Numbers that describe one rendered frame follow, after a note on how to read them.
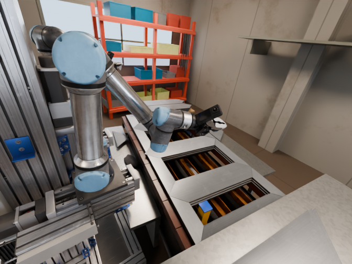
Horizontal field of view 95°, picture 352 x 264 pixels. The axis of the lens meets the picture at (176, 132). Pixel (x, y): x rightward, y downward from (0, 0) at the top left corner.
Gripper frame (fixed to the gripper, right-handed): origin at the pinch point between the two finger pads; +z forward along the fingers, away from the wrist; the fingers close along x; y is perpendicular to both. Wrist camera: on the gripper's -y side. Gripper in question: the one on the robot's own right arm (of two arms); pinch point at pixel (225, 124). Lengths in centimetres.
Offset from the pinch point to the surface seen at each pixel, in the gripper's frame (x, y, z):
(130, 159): -19, 95, -21
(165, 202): 25, 53, -12
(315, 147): -35, 60, 281
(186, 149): -18, 65, 21
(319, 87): -109, 3, 251
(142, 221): 33, 68, -21
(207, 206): 31.8, 36.4, 6.6
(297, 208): 40, 4, 34
